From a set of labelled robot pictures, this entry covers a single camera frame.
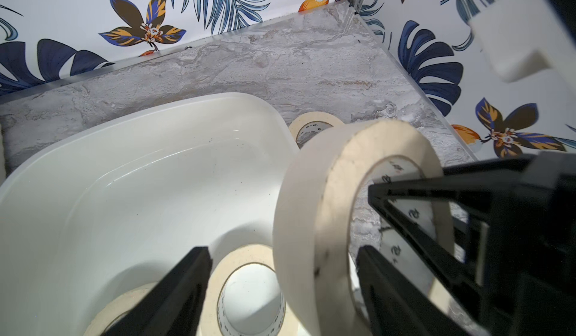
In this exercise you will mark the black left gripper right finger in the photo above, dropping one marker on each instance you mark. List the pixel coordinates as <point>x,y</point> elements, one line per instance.
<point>394,305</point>

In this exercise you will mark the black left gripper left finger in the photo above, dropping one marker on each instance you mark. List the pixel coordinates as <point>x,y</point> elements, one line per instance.
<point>174,306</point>

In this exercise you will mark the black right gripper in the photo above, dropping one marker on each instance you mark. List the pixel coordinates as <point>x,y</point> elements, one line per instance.
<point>529,262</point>

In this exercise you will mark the white plastic storage tray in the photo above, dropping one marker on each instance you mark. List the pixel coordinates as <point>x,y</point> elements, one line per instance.
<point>118,205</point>

